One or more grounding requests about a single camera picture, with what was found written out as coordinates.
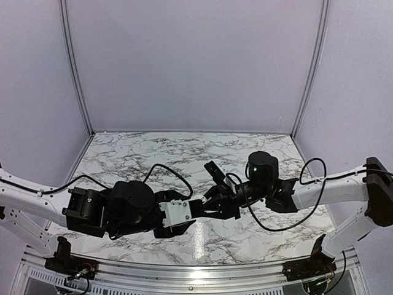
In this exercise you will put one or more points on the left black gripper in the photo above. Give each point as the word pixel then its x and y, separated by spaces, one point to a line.
pixel 167 196

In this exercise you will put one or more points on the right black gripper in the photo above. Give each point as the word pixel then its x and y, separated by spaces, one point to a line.
pixel 232 200

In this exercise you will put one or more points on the white earbud charging case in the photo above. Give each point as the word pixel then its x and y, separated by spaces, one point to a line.
pixel 202 198

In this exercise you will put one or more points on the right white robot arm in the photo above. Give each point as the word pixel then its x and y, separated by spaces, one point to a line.
pixel 370 184

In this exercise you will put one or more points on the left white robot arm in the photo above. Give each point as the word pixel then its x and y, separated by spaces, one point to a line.
pixel 36 199

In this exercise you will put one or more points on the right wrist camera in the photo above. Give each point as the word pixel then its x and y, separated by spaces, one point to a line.
pixel 217 174

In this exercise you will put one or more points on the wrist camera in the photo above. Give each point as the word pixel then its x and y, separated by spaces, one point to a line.
pixel 179 211
pixel 217 174

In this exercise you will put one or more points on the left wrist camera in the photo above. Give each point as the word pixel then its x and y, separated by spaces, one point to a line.
pixel 179 211

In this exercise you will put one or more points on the aluminium front rail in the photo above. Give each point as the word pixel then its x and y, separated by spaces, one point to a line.
pixel 115 277

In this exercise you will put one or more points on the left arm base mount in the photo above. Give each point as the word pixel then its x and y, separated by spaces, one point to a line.
pixel 73 266

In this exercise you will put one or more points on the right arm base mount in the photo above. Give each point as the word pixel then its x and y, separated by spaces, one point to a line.
pixel 317 264

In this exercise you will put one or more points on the right aluminium corner post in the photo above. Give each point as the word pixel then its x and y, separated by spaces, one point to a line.
pixel 315 60

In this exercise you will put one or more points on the aluminium corner post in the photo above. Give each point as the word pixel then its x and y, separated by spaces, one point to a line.
pixel 315 60
pixel 72 62

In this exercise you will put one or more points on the left aluminium corner post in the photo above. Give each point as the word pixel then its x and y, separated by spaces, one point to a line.
pixel 72 62

